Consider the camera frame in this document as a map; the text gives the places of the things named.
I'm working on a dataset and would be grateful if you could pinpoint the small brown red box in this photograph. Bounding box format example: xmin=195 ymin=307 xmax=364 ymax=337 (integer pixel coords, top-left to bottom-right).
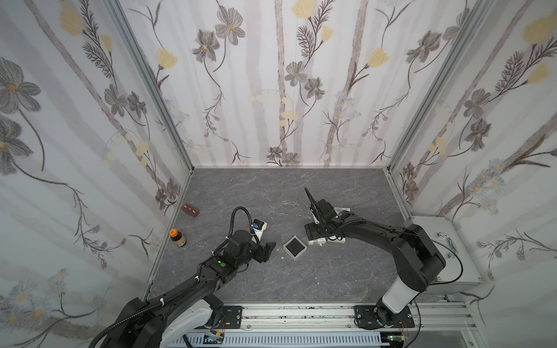
xmin=181 ymin=203 xmax=200 ymax=218

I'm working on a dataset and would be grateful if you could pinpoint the silver metal case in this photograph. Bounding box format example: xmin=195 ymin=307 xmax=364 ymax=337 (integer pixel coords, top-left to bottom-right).
xmin=412 ymin=216 xmax=483 ymax=294

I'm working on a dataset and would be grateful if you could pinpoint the white jewelry box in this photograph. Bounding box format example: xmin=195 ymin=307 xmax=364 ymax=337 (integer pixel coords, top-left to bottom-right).
xmin=308 ymin=238 xmax=327 ymax=245
xmin=334 ymin=207 xmax=351 ymax=214

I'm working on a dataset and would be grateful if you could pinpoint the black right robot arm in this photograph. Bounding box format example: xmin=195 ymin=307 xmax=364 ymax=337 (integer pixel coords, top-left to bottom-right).
xmin=305 ymin=198 xmax=446 ymax=316

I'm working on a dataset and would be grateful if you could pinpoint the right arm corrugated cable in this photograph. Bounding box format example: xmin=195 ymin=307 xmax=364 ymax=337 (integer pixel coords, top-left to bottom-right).
xmin=304 ymin=187 xmax=321 ymax=218

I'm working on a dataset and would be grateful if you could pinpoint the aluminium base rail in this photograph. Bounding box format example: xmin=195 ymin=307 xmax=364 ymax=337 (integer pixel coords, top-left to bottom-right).
xmin=170 ymin=302 xmax=486 ymax=347

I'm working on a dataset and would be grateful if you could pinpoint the white jewelry box lid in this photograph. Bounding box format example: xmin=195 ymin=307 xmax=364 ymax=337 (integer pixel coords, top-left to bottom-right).
xmin=327 ymin=236 xmax=346 ymax=244

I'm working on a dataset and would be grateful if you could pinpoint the white box base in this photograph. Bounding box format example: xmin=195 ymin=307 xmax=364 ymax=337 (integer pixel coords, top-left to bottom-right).
xmin=283 ymin=236 xmax=307 ymax=260

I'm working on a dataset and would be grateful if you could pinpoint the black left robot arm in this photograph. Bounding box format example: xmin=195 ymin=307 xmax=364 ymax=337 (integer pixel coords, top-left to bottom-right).
xmin=89 ymin=230 xmax=276 ymax=347

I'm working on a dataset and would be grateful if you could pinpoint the brown bottle orange cap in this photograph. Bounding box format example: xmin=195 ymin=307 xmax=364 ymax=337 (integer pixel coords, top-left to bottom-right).
xmin=169 ymin=229 xmax=187 ymax=247

